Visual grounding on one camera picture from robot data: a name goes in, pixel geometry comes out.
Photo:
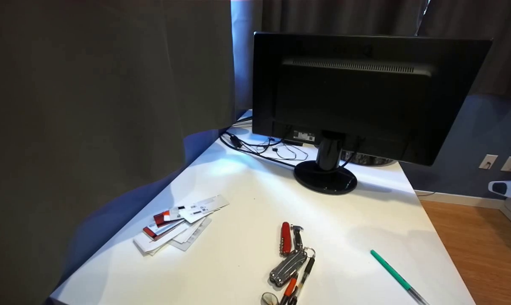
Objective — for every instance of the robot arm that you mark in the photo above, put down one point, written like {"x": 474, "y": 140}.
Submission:
{"x": 504, "y": 188}

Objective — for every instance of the green pen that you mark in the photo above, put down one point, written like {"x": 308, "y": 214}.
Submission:
{"x": 393, "y": 273}

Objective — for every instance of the black pen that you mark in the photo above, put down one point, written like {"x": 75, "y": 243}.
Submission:
{"x": 305, "y": 275}

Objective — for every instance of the orange pen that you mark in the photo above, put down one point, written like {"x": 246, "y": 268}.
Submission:
{"x": 289, "y": 290}

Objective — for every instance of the black computer monitor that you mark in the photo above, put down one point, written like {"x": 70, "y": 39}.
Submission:
{"x": 365, "y": 106}

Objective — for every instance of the small black key tool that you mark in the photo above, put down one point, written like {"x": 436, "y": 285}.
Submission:
{"x": 297, "y": 237}

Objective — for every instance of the red pocket knife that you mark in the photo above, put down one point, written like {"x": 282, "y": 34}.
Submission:
{"x": 286, "y": 239}

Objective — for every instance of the silver folding multi-tool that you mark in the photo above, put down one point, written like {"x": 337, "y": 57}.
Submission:
{"x": 287, "y": 267}

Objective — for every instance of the light blue sheer curtain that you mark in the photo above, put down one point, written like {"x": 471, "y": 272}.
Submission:
{"x": 245, "y": 51}

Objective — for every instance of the heap of paper cards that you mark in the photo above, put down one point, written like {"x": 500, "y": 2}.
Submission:
{"x": 175, "y": 226}

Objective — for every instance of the beige wall socket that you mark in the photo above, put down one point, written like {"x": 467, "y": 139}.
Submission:
{"x": 488, "y": 162}

